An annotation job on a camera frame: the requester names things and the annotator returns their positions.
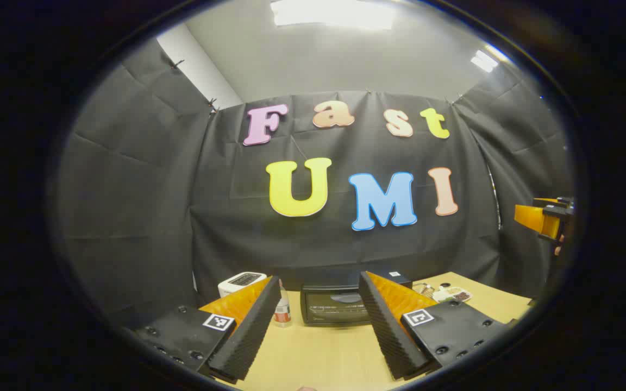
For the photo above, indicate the black electric oven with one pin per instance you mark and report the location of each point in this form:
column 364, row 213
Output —
column 335, row 312

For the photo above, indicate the white toaster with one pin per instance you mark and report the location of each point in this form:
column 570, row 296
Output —
column 237, row 282

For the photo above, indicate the white divided dish of beans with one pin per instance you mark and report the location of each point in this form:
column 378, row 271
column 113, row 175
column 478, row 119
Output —
column 454, row 295

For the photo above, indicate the large ceiling light panel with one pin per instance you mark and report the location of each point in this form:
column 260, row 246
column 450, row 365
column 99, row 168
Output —
column 335, row 13

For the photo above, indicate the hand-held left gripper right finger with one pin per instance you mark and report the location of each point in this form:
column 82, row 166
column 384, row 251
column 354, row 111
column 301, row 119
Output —
column 389, row 331

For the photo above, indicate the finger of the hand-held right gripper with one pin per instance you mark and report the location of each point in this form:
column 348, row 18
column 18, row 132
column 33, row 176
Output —
column 530, row 217

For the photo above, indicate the small ceiling light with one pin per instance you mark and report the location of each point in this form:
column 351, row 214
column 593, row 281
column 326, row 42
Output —
column 486, row 60

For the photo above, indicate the clear bottle with red label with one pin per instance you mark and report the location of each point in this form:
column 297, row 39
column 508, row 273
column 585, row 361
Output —
column 282, row 309

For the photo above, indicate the black backdrop cloth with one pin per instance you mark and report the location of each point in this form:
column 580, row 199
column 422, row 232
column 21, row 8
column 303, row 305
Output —
column 144, row 217

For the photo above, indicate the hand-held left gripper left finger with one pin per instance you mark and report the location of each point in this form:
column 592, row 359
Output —
column 248, row 336

